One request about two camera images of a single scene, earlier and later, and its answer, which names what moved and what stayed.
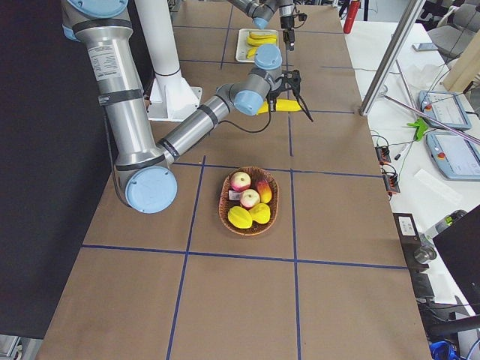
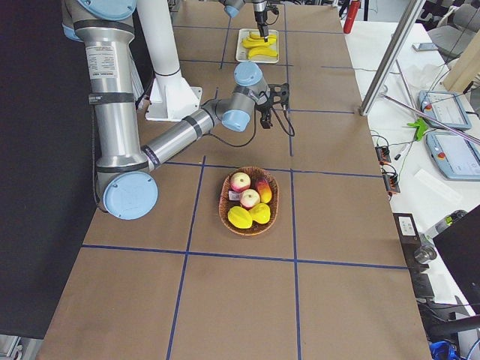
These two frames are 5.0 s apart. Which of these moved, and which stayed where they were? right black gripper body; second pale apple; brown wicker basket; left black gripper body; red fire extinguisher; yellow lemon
Moved: left black gripper body; right black gripper body
Stayed: brown wicker basket; yellow lemon; second pale apple; red fire extinguisher
